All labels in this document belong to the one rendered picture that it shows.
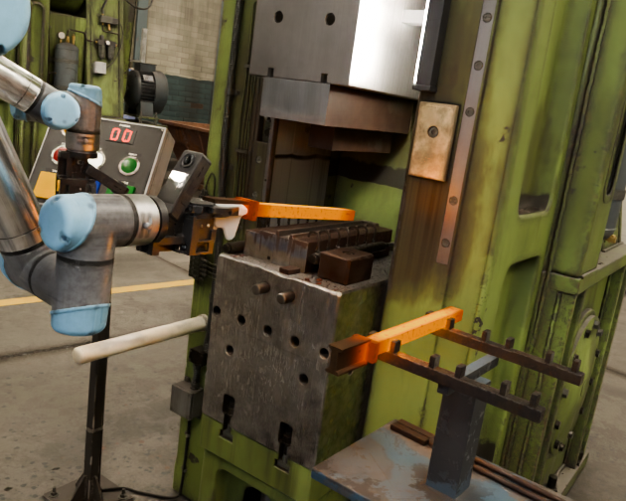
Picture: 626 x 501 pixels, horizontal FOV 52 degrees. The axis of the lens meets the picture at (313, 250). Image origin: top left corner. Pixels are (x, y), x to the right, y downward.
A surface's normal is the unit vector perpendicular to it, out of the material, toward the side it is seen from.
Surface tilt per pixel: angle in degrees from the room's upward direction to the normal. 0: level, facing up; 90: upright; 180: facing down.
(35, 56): 90
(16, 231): 101
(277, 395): 90
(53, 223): 88
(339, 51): 90
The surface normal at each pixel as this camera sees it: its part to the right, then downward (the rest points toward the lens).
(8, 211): 0.41, 0.43
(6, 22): 0.78, 0.11
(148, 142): -0.10, -0.32
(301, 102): -0.59, 0.10
